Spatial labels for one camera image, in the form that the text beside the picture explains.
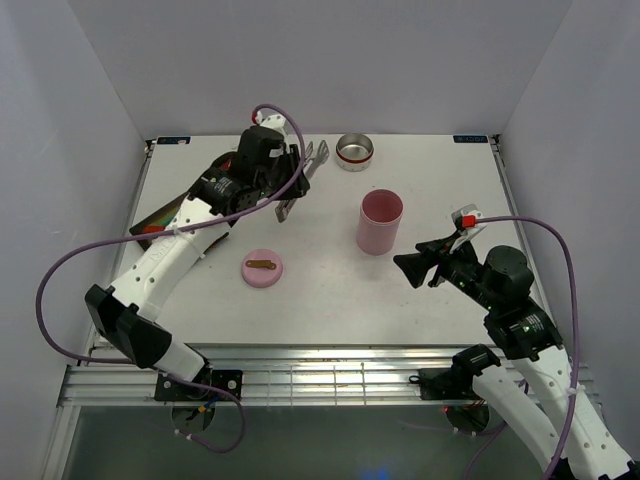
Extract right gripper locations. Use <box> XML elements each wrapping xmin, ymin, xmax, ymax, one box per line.
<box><xmin>392</xmin><ymin>230</ymin><xmax>499</xmax><ymax>311</ymax></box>

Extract metal tongs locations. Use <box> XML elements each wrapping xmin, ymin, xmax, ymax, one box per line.
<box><xmin>275</xmin><ymin>140</ymin><xmax>329</xmax><ymax>223</ymax></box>

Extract pink cylindrical container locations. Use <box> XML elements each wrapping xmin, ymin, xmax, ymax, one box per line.
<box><xmin>356</xmin><ymin>189</ymin><xmax>404</xmax><ymax>256</ymax></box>

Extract red sausage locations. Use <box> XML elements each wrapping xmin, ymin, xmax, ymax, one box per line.
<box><xmin>143</xmin><ymin>225</ymin><xmax>165</xmax><ymax>233</ymax></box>

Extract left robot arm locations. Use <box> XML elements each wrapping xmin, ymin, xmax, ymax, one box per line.
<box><xmin>85</xmin><ymin>115</ymin><xmax>309</xmax><ymax>400</ymax></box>

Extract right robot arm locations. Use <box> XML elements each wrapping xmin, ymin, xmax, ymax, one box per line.
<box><xmin>393</xmin><ymin>236</ymin><xmax>639</xmax><ymax>479</ymax></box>

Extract red round lid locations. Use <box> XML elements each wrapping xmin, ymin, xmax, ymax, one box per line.
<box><xmin>220</xmin><ymin>155</ymin><xmax>234</xmax><ymax>171</ymax></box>

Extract metal bowl with red band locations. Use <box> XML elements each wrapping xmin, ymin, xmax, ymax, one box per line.
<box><xmin>335</xmin><ymin>133</ymin><xmax>374</xmax><ymax>172</ymax></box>

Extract left blue label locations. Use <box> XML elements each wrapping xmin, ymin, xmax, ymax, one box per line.
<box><xmin>156</xmin><ymin>136</ymin><xmax>191</xmax><ymax>145</ymax></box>

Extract blue label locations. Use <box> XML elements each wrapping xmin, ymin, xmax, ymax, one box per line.
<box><xmin>453</xmin><ymin>135</ymin><xmax>488</xmax><ymax>144</ymax></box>
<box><xmin>156</xmin><ymin>136</ymin><xmax>191</xmax><ymax>145</ymax></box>

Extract right blue label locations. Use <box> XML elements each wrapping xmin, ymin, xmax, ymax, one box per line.
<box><xmin>453</xmin><ymin>135</ymin><xmax>488</xmax><ymax>144</ymax></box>

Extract black square food plate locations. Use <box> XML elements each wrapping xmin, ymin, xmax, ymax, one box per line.
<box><xmin>129</xmin><ymin>194</ymin><xmax>229</xmax><ymax>254</ymax></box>

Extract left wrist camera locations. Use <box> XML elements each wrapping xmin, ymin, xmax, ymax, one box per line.
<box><xmin>252</xmin><ymin>111</ymin><xmax>288</xmax><ymax>137</ymax></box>

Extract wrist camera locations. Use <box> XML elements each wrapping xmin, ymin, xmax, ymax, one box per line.
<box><xmin>450</xmin><ymin>204</ymin><xmax>485</xmax><ymax>252</ymax></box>
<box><xmin>252</xmin><ymin>111</ymin><xmax>288</xmax><ymax>137</ymax></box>

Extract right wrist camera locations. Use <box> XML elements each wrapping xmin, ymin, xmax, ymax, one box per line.
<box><xmin>450</xmin><ymin>204</ymin><xmax>485</xmax><ymax>252</ymax></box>

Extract pink lid with brown handle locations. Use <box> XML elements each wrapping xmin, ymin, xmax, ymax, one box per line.
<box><xmin>241</xmin><ymin>249</ymin><xmax>284</xmax><ymax>288</ymax></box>

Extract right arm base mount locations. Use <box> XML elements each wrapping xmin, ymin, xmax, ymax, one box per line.
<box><xmin>409</xmin><ymin>367</ymin><xmax>480</xmax><ymax>401</ymax></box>

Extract aluminium frame rail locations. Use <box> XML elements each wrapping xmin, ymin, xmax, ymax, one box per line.
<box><xmin>58</xmin><ymin>345</ymin><xmax>460</xmax><ymax>407</ymax></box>

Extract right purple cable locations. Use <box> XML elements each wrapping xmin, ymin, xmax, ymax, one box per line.
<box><xmin>462</xmin><ymin>214</ymin><xmax>581</xmax><ymax>480</ymax></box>

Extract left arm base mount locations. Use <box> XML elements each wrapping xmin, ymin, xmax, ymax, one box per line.
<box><xmin>153</xmin><ymin>369</ymin><xmax>244</xmax><ymax>403</ymax></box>

